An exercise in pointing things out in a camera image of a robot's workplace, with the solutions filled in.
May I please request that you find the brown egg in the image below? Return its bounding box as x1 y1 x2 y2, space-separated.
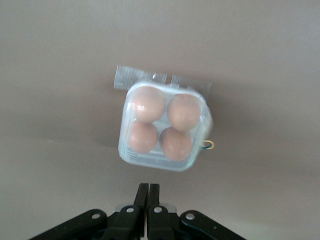
167 93 202 132
127 120 159 153
131 86 166 124
159 127 193 162

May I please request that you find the clear plastic egg box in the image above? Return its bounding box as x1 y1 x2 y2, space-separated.
117 81 215 173

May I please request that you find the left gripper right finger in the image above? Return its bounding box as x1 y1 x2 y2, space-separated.
146 184 175 240

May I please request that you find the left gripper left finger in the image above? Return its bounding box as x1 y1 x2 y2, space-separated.
101 183 150 240

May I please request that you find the clear tape strip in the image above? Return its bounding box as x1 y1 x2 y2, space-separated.
113 64 168 91
171 73 213 97

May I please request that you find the yellow green wire loop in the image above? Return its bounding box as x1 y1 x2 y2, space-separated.
200 139 216 151

